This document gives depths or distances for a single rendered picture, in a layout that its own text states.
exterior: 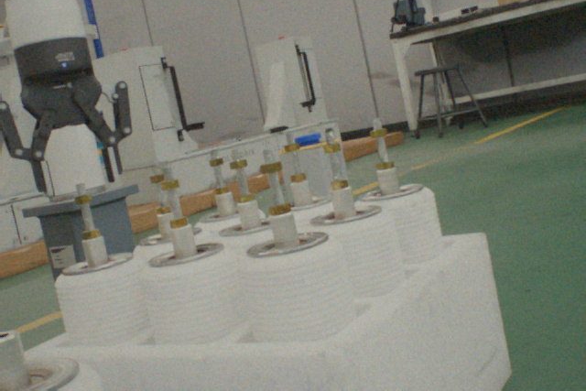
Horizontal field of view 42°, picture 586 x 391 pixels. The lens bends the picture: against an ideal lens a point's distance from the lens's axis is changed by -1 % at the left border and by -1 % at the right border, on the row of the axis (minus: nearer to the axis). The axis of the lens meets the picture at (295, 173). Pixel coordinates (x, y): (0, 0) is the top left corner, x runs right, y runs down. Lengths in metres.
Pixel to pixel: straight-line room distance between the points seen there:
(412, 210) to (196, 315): 0.28
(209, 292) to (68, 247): 0.64
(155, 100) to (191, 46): 4.11
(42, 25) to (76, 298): 0.27
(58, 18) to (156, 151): 2.84
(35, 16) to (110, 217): 0.59
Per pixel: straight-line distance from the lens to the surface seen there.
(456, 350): 0.83
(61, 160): 1.34
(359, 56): 6.66
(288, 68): 4.69
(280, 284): 0.66
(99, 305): 0.81
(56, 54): 0.81
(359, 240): 0.76
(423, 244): 0.87
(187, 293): 0.73
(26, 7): 0.82
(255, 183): 3.92
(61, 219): 1.33
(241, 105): 7.43
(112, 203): 1.34
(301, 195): 0.95
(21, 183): 3.28
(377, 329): 0.67
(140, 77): 3.65
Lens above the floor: 0.37
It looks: 5 degrees down
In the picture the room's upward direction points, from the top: 12 degrees counter-clockwise
